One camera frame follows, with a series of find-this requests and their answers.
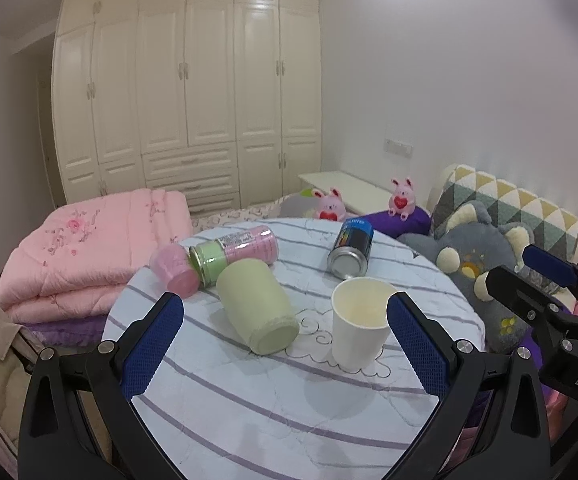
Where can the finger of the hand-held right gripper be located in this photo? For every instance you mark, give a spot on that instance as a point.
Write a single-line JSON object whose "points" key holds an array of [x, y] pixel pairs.
{"points": [[549, 260], [519, 290]]}

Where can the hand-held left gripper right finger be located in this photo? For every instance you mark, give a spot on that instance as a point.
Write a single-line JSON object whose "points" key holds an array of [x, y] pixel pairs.
{"points": [[419, 345]]}

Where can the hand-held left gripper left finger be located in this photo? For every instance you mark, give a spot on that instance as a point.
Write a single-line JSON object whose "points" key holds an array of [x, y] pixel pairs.
{"points": [[151, 345]]}

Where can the light green cup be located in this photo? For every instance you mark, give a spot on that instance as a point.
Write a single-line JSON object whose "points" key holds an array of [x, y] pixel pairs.
{"points": [[254, 300]]}

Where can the white paper cup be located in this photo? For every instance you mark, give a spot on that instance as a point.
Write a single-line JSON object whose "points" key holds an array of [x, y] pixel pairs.
{"points": [[356, 340]]}

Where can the small pink cup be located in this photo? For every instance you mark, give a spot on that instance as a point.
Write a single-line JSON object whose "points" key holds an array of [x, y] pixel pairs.
{"points": [[174, 270]]}

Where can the triangle pattern pillow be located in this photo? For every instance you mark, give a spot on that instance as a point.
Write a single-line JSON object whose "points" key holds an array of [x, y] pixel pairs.
{"points": [[519, 205]]}

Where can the grey plush toy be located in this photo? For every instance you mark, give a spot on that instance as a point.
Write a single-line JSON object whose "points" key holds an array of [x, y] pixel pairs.
{"points": [[469, 240]]}

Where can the purple blanket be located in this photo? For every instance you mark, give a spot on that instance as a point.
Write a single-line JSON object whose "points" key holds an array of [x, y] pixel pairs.
{"points": [[69, 330]]}

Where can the folded pink quilt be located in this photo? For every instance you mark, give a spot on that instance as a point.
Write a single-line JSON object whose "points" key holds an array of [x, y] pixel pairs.
{"points": [[69, 260]]}

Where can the blue drink can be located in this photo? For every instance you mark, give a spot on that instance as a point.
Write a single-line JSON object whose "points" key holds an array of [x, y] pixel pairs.
{"points": [[351, 245]]}

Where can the purple pillow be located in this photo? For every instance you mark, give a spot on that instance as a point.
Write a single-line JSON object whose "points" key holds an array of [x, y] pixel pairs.
{"points": [[394, 226]]}

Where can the pink and green can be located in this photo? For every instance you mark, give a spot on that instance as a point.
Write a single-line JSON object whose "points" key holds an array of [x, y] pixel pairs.
{"points": [[249, 247]]}

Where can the pink plush bunny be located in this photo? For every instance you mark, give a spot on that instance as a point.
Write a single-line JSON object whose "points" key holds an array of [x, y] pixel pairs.
{"points": [[329, 205], [401, 200]]}

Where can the patterned bedsheet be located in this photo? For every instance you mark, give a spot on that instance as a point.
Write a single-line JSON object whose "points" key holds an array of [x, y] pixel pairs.
{"points": [[249, 215]]}

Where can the white nightstand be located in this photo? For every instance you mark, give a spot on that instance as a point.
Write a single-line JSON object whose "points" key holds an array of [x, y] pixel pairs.
{"points": [[349, 185]]}

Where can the grey cushion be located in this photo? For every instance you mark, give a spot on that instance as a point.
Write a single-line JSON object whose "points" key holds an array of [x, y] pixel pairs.
{"points": [[294, 205]]}

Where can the cream wardrobe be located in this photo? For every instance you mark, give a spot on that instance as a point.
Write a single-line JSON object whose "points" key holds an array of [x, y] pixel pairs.
{"points": [[194, 85]]}

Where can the white wall socket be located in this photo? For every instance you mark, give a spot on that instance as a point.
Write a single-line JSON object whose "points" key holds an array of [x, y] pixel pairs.
{"points": [[398, 147]]}

